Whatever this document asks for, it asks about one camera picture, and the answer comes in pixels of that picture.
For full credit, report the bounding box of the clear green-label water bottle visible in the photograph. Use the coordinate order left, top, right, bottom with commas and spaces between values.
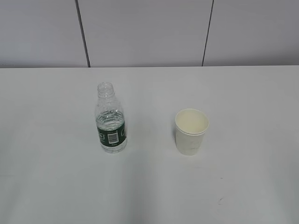
95, 82, 127, 154

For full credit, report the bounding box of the white paper cup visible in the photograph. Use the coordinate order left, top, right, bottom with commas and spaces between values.
176, 122, 209, 156
175, 109, 209, 135

